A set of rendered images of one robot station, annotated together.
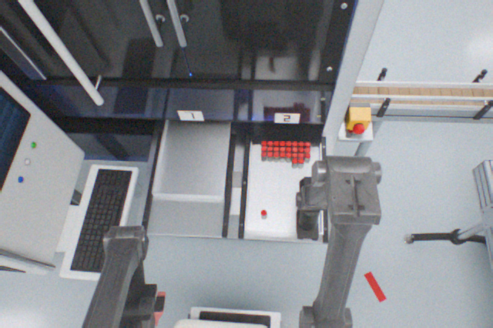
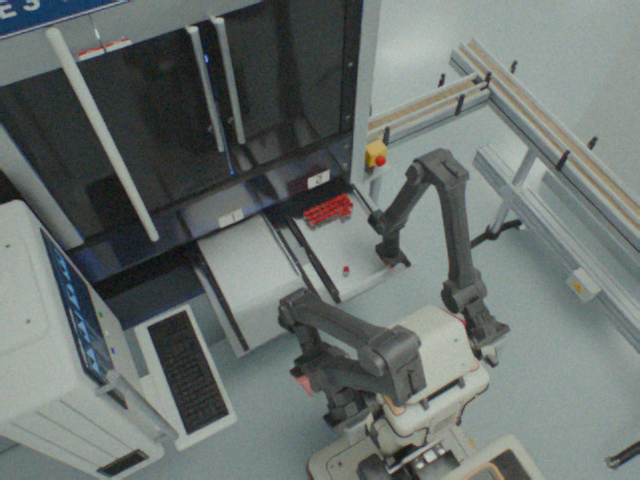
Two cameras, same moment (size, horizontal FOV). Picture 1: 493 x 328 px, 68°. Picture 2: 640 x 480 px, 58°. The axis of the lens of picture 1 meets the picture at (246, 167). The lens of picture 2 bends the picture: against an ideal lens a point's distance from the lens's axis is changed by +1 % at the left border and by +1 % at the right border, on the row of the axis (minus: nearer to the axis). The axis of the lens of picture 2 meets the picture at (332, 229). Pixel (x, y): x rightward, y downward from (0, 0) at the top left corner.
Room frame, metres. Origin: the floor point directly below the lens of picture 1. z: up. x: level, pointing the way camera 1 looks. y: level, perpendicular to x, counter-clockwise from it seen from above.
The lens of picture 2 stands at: (-0.26, 0.61, 2.65)
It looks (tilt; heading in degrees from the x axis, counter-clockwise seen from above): 59 degrees down; 318
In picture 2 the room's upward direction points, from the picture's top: 2 degrees clockwise
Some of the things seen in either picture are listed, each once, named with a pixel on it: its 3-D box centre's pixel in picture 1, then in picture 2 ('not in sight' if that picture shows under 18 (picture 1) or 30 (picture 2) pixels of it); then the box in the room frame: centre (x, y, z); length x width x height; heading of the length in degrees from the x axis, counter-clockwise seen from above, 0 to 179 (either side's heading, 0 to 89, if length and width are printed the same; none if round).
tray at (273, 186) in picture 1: (284, 186); (347, 240); (0.46, -0.12, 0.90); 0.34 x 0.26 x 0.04; 169
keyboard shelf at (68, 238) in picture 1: (91, 218); (172, 378); (0.48, 0.62, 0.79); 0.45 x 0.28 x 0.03; 167
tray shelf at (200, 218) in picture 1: (238, 175); (298, 254); (0.54, 0.03, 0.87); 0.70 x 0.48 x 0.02; 79
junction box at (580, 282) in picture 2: not in sight; (582, 285); (-0.17, -0.91, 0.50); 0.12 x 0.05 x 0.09; 169
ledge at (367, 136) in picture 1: (354, 125); (368, 163); (0.68, -0.44, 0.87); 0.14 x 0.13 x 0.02; 169
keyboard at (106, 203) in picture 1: (102, 217); (186, 368); (0.47, 0.57, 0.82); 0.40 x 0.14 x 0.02; 167
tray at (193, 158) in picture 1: (194, 153); (246, 255); (0.64, 0.19, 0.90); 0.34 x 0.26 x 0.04; 169
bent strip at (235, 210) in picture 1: (236, 192); (309, 267); (0.46, 0.05, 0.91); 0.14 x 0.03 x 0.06; 170
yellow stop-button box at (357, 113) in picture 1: (357, 117); (373, 152); (0.65, -0.41, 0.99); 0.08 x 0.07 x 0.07; 169
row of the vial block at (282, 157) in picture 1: (285, 157); (332, 216); (0.57, -0.15, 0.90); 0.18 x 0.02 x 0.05; 79
